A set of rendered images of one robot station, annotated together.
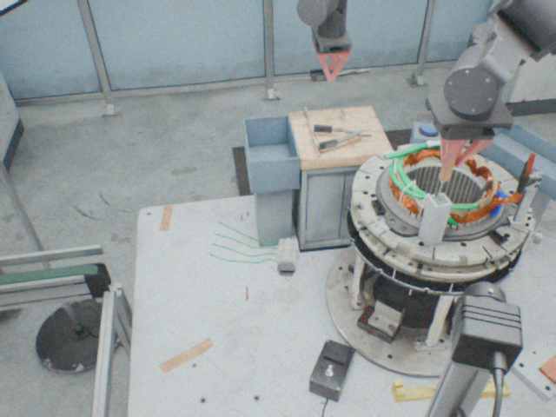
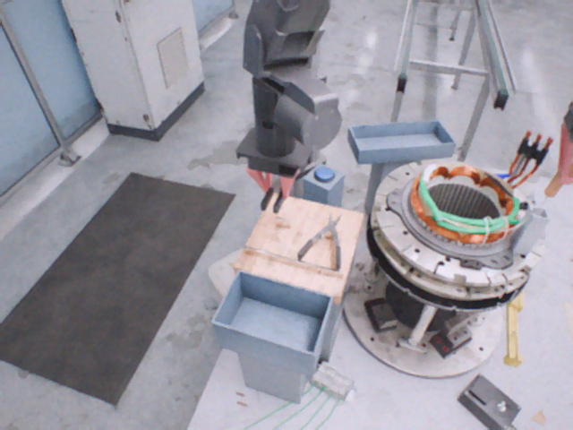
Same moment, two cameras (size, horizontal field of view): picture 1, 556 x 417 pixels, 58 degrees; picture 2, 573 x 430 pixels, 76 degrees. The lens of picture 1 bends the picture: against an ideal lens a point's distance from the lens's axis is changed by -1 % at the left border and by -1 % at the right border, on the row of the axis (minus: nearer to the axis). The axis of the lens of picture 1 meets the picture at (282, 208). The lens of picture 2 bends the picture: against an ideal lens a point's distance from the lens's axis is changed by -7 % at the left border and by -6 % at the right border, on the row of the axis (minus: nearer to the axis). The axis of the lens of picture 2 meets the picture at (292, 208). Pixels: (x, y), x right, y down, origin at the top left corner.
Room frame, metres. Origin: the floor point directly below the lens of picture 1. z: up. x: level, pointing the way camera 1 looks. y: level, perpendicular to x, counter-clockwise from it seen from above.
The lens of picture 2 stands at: (0.76, 0.30, 1.61)
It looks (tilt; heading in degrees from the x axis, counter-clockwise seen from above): 45 degrees down; 296
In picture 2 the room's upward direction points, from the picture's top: straight up
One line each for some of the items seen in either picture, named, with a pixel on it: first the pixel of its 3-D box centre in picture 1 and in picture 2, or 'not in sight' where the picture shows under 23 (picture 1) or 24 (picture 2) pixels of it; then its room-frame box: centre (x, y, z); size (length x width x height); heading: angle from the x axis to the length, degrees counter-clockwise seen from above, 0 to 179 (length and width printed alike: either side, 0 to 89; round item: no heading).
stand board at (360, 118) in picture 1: (338, 135); (303, 243); (0.94, -0.13, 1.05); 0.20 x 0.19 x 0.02; 97
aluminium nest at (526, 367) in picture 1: (546, 366); not in sight; (0.52, -0.52, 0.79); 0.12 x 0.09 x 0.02; 124
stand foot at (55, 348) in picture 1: (81, 333); not in sight; (1.12, 0.80, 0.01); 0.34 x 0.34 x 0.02
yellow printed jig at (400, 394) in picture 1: (451, 388); (515, 321); (0.47, -0.32, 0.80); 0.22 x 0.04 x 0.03; 93
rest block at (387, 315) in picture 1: (386, 315); (458, 329); (0.61, -0.21, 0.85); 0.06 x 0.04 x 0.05; 54
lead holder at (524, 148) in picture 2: (525, 176); (532, 150); (0.61, -0.38, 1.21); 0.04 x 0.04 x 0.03; 12
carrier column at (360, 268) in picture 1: (360, 267); (423, 320); (0.69, -0.16, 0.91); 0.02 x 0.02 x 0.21
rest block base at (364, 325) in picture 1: (379, 324); (450, 339); (0.61, -0.20, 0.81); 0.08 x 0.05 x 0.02; 54
